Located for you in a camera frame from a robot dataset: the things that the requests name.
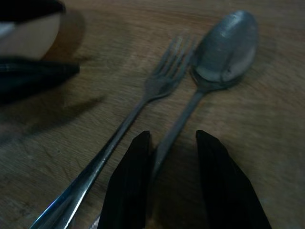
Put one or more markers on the steel spoon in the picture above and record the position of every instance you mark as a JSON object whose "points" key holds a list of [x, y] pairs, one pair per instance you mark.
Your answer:
{"points": [[226, 47]]}

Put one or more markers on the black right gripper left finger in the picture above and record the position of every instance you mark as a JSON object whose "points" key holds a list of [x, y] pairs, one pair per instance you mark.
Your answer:
{"points": [[128, 186]]}

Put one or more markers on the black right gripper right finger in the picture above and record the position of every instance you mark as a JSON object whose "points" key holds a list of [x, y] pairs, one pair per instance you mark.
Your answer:
{"points": [[226, 190]]}

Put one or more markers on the steel fork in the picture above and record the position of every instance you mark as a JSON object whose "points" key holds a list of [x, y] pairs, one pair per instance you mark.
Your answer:
{"points": [[162, 82]]}

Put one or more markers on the cream bowl with dark inside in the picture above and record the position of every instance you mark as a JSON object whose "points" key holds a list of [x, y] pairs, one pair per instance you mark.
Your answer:
{"points": [[31, 35]]}

